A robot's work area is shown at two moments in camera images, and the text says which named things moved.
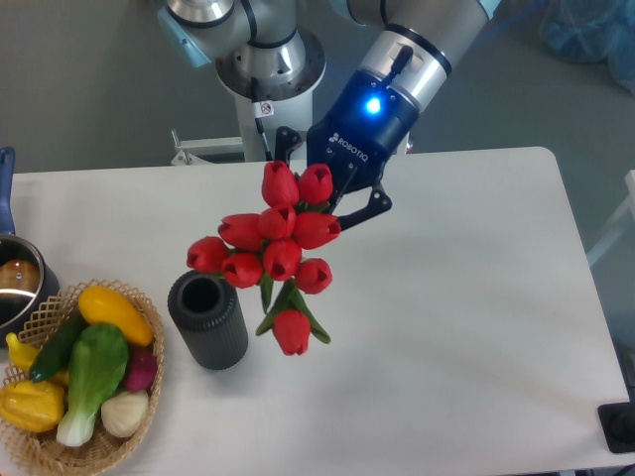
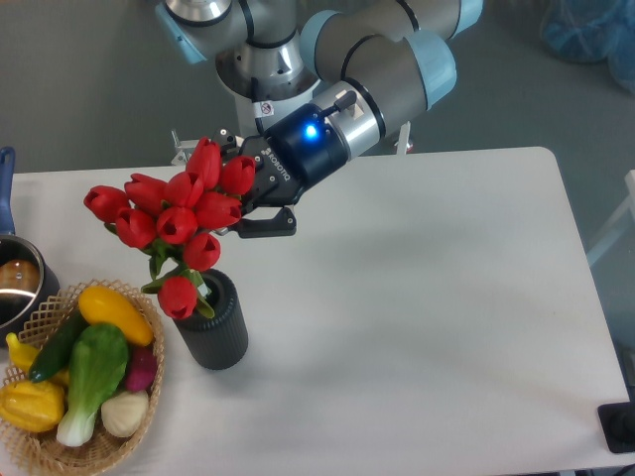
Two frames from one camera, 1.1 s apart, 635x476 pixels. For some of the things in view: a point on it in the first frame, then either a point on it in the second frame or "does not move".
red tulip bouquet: [270, 248] → [175, 220]
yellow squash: [98, 305] does not move
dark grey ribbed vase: [209, 319] does not move
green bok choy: [97, 361] does not move
